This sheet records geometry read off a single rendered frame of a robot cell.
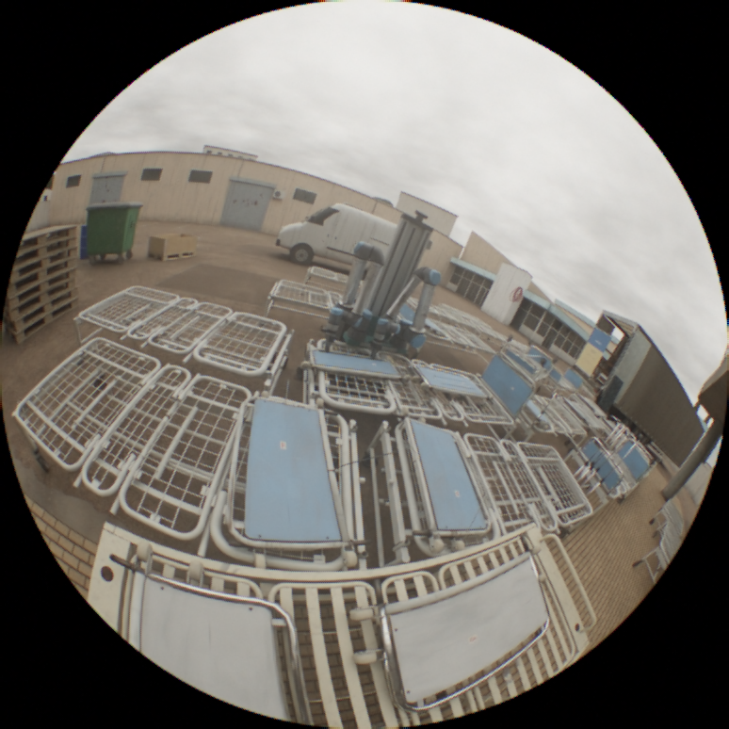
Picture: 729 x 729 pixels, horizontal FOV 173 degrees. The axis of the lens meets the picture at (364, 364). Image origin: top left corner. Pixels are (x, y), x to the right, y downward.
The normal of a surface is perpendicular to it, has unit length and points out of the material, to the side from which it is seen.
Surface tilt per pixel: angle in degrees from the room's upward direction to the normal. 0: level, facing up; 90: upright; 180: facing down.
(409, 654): 6
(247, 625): 3
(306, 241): 90
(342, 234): 88
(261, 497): 5
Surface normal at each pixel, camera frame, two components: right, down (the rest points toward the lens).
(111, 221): 0.47, 0.62
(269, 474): 0.42, -0.80
